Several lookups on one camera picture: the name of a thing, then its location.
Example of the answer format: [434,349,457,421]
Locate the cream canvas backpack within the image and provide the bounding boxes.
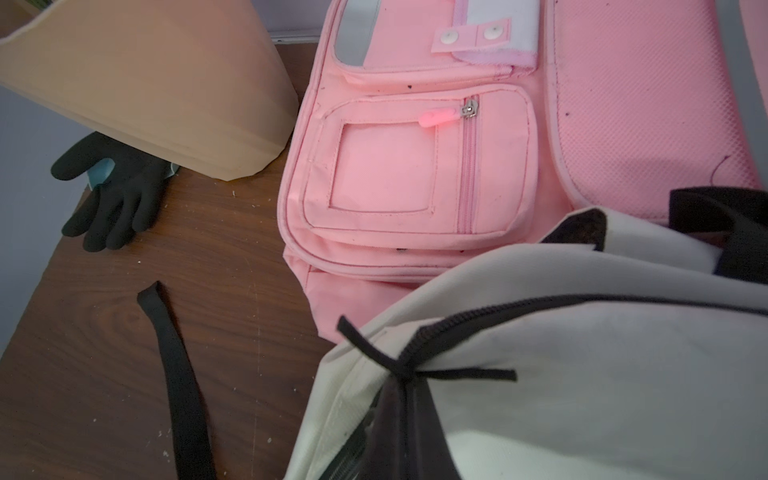
[136,187,768,480]

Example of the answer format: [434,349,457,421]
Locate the pink backpack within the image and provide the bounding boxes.
[278,1,767,342]

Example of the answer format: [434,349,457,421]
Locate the terracotta flower pot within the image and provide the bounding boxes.
[1,0,299,181]

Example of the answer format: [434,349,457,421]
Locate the black work glove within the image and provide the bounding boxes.
[50,132,171,253]

